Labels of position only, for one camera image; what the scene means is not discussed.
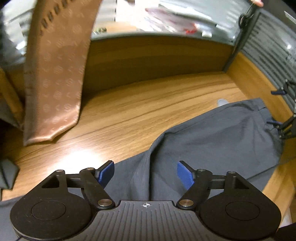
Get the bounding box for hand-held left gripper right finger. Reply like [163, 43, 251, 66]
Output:
[176, 161, 251, 210]

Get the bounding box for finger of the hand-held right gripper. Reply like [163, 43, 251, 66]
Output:
[270, 79, 296, 103]
[266, 113, 296, 140]

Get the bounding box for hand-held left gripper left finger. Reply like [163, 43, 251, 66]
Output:
[42, 160, 116, 210]

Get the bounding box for grey pants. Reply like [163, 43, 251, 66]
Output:
[0, 98, 285, 209]

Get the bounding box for dark grey garment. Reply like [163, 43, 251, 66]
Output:
[0, 97, 25, 190]

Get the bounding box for black scissors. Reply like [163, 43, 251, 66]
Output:
[238, 5, 257, 29]

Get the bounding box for brown patterned cloth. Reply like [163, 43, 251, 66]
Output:
[23, 0, 103, 146]

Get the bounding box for red and white packet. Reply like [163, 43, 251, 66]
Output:
[145, 7, 197, 34]

